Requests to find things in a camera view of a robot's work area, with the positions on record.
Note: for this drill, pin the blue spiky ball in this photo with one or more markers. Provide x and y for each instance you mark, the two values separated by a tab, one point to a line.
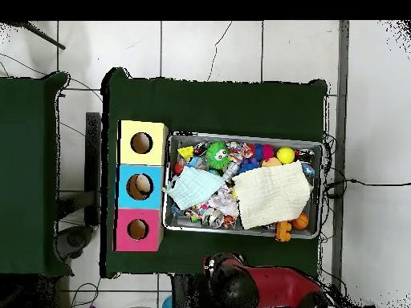
249	166

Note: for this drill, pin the small orange basketball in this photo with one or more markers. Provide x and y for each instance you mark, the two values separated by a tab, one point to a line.
300	221

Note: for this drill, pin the dark green side tablecloth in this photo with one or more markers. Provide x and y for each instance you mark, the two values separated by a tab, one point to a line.
22	176

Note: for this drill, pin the black stand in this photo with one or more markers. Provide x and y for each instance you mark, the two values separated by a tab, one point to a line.
93	154

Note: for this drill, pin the yellow cheese wedge toy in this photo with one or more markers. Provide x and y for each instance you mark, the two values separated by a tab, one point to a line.
186	152

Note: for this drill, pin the orange plastic toy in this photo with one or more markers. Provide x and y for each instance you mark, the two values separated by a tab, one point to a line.
283	231

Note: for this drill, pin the light blue muslin cloth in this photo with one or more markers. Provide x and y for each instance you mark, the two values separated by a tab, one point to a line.
192	189

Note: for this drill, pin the yellow ball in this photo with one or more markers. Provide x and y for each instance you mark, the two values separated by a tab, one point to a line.
285	155

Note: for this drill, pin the green spiky toy with eyes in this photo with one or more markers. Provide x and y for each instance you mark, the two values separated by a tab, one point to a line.
214	159

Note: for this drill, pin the blue floor ball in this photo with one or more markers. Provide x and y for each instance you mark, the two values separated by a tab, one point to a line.
167	304

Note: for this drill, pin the grey plastic base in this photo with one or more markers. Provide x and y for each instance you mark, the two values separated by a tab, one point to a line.
75	239

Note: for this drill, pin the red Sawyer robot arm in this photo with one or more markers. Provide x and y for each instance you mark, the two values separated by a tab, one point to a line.
282	288

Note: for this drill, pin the cream muslin cloth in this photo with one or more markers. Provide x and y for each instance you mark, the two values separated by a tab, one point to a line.
273	195

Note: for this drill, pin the dark thin rod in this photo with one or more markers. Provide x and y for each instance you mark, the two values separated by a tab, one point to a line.
45	38

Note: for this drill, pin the wooden box with three holes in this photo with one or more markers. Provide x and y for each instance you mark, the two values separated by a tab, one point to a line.
154	199

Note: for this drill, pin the silver toy car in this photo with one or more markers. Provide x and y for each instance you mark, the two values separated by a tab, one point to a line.
231	170

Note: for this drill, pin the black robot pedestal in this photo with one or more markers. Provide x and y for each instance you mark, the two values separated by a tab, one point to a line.
186	293

